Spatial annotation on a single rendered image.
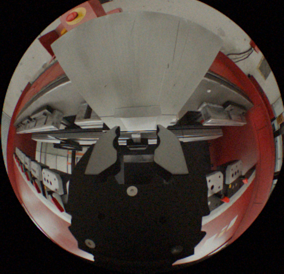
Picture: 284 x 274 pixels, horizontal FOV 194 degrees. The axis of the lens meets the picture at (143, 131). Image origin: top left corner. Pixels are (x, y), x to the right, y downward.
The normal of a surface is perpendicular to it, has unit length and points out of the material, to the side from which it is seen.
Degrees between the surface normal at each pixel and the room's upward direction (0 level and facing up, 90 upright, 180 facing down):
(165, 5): 0
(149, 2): 0
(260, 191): 90
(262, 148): 90
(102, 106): 0
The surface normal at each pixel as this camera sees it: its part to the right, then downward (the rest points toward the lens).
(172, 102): 0.04, 0.95
